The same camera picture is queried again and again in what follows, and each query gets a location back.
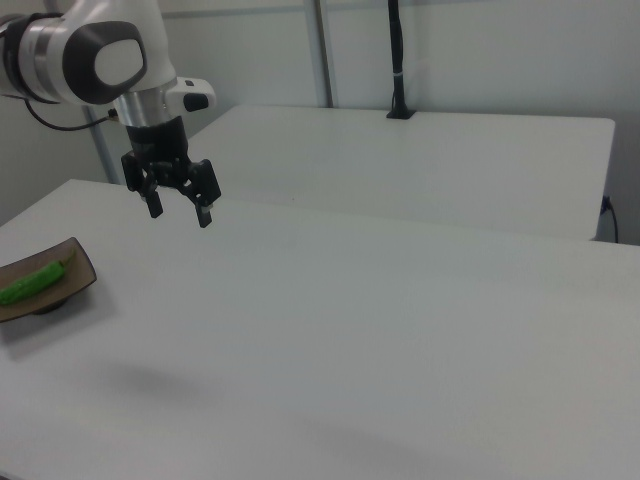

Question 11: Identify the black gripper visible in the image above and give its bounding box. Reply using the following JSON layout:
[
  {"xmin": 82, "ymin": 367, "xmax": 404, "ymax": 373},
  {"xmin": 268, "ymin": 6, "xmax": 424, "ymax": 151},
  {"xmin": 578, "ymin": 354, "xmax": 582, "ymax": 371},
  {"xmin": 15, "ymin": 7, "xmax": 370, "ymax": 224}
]
[{"xmin": 120, "ymin": 115, "xmax": 223, "ymax": 230}]

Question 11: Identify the green chili pepper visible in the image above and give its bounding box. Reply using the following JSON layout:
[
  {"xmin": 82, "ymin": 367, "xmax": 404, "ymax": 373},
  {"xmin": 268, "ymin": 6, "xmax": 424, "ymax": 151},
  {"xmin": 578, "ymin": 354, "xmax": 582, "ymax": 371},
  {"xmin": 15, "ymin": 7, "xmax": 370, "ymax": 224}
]
[{"xmin": 0, "ymin": 248, "xmax": 78, "ymax": 308}]

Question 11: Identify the square brown ceramic plate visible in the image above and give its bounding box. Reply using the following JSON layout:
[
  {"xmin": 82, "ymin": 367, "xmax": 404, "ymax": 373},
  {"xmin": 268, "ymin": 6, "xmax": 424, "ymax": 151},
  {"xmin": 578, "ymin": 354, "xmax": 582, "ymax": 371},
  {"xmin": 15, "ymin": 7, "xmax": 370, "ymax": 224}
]
[{"xmin": 0, "ymin": 236, "xmax": 98, "ymax": 324}]

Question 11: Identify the white side table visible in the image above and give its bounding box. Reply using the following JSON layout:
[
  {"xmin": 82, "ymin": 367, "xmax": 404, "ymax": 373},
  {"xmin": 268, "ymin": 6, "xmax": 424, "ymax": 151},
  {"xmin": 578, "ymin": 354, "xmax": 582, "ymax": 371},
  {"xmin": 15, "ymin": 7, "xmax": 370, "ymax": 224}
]
[{"xmin": 185, "ymin": 104, "xmax": 617, "ymax": 242}]

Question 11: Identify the grey partition post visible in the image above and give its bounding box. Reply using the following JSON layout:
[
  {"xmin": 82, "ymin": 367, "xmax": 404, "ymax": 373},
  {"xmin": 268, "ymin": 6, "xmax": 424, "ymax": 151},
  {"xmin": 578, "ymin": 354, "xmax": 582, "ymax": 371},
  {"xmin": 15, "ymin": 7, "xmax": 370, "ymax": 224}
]
[
  {"xmin": 303, "ymin": 0, "xmax": 337, "ymax": 109},
  {"xmin": 81, "ymin": 103, "xmax": 120, "ymax": 187}
]

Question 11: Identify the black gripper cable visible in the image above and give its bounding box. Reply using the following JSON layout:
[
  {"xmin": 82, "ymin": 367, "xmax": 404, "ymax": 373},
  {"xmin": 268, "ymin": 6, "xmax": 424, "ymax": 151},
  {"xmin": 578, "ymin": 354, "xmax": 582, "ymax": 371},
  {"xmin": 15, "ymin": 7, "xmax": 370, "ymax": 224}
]
[{"xmin": 21, "ymin": 97, "xmax": 121, "ymax": 133}]

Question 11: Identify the black camera pole with base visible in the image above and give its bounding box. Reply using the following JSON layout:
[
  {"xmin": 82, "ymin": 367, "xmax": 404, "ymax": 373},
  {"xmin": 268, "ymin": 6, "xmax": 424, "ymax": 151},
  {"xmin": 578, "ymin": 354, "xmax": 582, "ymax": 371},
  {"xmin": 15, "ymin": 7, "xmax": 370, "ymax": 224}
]
[{"xmin": 385, "ymin": 0, "xmax": 416, "ymax": 122}]

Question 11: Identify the black hanging cable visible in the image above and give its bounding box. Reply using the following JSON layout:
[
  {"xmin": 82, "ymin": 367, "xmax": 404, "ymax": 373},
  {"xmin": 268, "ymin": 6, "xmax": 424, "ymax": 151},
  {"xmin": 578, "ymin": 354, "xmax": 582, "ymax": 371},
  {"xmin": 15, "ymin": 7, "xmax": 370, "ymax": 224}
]
[{"xmin": 599, "ymin": 194, "xmax": 620, "ymax": 245}]

